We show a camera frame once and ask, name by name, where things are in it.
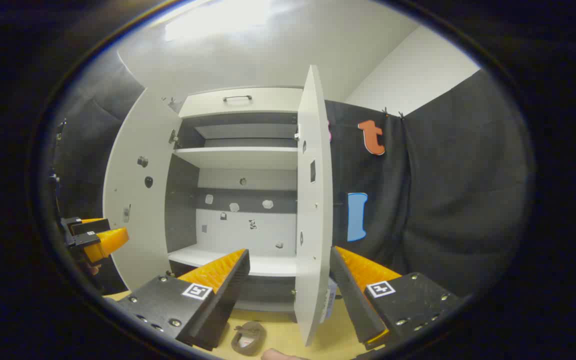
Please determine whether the white shoe cabinet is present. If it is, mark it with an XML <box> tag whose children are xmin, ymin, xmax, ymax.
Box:
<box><xmin>165</xmin><ymin>86</ymin><xmax>304</xmax><ymax>323</ymax></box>

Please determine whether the white cabinet drawer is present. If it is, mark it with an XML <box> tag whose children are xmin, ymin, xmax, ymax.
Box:
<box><xmin>178</xmin><ymin>86</ymin><xmax>304</xmax><ymax>119</ymax></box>

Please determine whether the blue-grey book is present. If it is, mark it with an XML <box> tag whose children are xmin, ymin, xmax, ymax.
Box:
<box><xmin>321</xmin><ymin>278</ymin><xmax>339</xmax><ymax>324</ymax></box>

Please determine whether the white cabinet door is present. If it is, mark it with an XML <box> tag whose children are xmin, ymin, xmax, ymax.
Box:
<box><xmin>103</xmin><ymin>87</ymin><xmax>184</xmax><ymax>292</ymax></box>
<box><xmin>294</xmin><ymin>65</ymin><xmax>334</xmax><ymax>347</ymax></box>

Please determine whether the brown fuzzy shoe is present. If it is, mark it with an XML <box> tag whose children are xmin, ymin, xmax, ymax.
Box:
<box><xmin>230</xmin><ymin>321</ymin><xmax>268</xmax><ymax>357</ymax></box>

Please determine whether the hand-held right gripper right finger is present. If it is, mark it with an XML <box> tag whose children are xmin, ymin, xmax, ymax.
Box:
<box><xmin>329</xmin><ymin>245</ymin><xmax>464</xmax><ymax>351</ymax></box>

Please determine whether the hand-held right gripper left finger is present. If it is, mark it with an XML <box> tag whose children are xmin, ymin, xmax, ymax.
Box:
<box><xmin>117</xmin><ymin>248</ymin><xmax>251</xmax><ymax>351</ymax></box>

